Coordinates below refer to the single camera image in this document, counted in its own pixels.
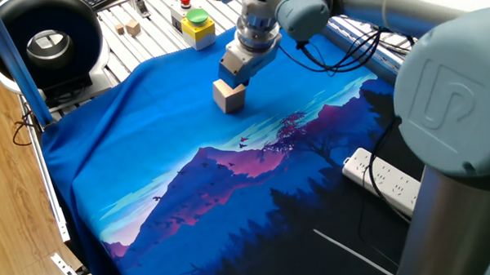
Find silver Schunk gripper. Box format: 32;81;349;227
217;29;283;91

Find large wooden cube block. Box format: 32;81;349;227
211;78;247;115

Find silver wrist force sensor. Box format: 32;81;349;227
234;12;282;55

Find yellow box green button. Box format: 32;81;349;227
179;7;218;52

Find grey box red button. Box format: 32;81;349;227
168;0;194;35

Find landscape print cloth mat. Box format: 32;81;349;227
35;19;432;275

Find small wooden cube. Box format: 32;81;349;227
124;18;142;38

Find white power strip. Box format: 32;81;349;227
340;147;424;219

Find blue metal pole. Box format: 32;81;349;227
0;0;60;128

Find black cable bundle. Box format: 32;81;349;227
277;22;413;80

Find aluminium frame rail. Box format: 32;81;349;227
318;14;416;86

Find aluminium post with bracket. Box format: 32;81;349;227
125;0;152;19

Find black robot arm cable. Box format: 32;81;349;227
355;114;417;246

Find thin white cable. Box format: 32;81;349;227
310;228;399;275

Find black cable loop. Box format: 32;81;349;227
10;108;39;149

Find white flat bracket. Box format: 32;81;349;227
49;251;83;275

